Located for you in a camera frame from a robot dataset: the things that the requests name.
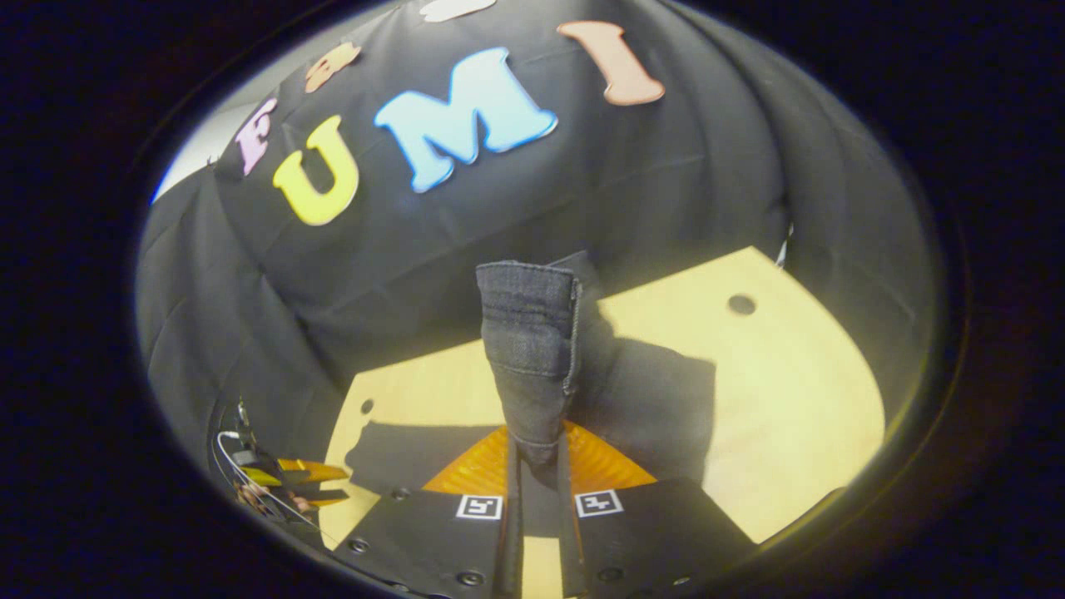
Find black backdrop cloth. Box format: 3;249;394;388
136;0;941;533

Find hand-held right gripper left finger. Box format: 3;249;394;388
333;424;523;598

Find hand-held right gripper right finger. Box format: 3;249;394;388
556;420;758;598

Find dark grey jeans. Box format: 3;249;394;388
345;250;718;540

